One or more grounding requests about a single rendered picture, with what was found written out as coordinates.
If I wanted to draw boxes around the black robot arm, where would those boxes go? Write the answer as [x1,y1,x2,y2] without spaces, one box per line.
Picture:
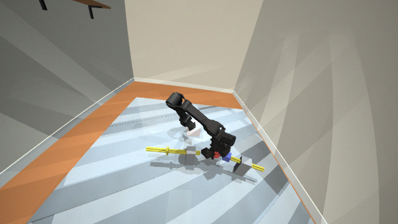
[166,92,236,158]

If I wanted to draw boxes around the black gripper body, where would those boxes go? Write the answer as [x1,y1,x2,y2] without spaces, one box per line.
[201,138,222,159]

